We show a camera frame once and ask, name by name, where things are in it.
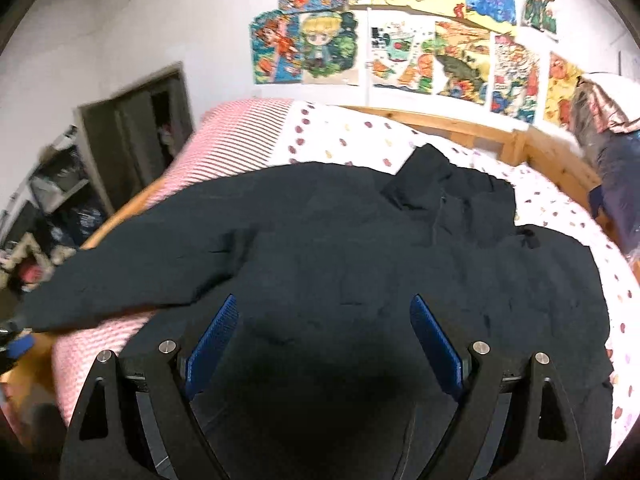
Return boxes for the orange-haired mermaid wall poster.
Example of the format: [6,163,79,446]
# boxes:
[249,9,304,85]

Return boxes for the pink floral cloth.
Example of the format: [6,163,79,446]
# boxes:
[579,72,640,134]

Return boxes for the blue bundle in plastic bag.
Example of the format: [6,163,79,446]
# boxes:
[587,129,640,262]

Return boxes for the pink printed bed blanket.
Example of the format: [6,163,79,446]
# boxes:
[50,99,640,466]

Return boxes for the wooden bed frame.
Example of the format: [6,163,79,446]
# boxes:
[10,105,640,411]

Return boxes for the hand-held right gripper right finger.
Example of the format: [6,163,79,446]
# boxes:
[410,294,586,480]

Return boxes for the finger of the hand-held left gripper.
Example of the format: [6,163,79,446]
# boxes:
[0,331,37,361]

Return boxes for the blond child wall poster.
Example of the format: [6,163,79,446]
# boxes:
[298,10,360,86]

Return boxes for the pile of belongings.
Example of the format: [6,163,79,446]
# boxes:
[0,200,77,307]

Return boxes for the cluttered metal shelf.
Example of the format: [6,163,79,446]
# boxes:
[27,127,109,249]

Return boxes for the clear plastic bag of clothes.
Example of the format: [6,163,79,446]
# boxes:
[569,77,609,162]

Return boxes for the dark doorway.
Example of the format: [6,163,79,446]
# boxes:
[75,62,195,214]

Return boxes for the red and green figure poster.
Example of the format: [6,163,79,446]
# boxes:
[512,0,559,41]

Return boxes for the teapot and oranges wall poster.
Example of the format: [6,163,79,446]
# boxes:
[367,10,437,94]

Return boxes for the black jacket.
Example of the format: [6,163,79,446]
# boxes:
[17,144,615,480]

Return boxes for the white wall conduit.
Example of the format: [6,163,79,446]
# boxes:
[364,6,372,102]

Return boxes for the yellow landscape wall poster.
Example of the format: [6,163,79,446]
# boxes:
[433,20,494,105]

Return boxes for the yellow bear wall poster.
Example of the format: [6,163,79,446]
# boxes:
[542,51,584,129]

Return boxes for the castle town wall poster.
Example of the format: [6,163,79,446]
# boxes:
[489,33,542,124]

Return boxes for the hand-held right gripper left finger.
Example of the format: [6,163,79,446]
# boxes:
[59,294,240,480]

